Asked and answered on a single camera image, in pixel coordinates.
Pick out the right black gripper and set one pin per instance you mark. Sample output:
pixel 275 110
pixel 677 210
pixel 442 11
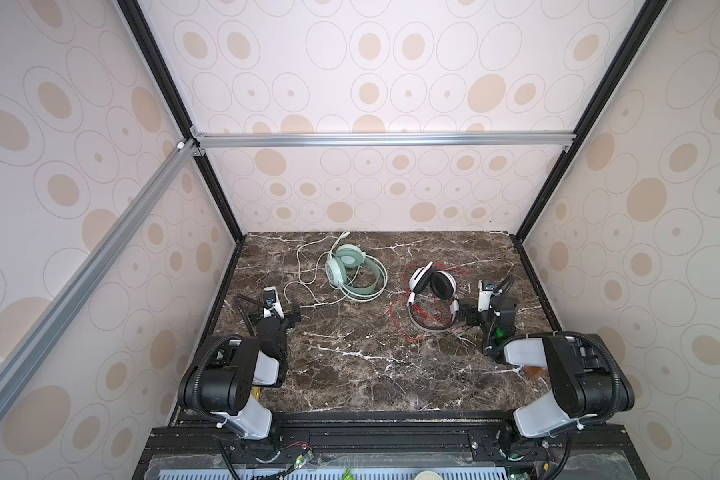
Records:
pixel 493 315

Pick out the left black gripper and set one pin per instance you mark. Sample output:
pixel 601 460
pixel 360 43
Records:
pixel 274 324

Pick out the mint green headphones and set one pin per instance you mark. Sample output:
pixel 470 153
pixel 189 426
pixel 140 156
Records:
pixel 359 276

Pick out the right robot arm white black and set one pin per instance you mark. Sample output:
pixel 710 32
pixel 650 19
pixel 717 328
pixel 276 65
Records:
pixel 587 385

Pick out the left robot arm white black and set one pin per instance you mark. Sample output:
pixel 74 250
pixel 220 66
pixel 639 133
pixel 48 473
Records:
pixel 219 384

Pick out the white black red headphones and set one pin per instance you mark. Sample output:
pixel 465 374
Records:
pixel 442 286

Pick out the amber bottle black cap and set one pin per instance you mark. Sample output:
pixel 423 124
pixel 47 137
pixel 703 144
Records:
pixel 534 373

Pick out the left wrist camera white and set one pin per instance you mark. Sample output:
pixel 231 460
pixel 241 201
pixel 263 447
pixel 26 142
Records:
pixel 272 305

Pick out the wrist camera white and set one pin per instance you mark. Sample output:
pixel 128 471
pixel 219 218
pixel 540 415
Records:
pixel 485 294
pixel 272 305

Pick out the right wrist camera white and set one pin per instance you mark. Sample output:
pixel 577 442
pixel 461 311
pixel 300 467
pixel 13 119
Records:
pixel 485 294

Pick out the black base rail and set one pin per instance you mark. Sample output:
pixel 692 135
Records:
pixel 421 440

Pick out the horizontal aluminium frame bar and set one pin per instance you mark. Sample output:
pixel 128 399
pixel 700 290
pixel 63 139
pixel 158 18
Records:
pixel 420 139

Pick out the left diagonal aluminium frame bar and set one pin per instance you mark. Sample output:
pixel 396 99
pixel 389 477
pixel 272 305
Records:
pixel 19 368

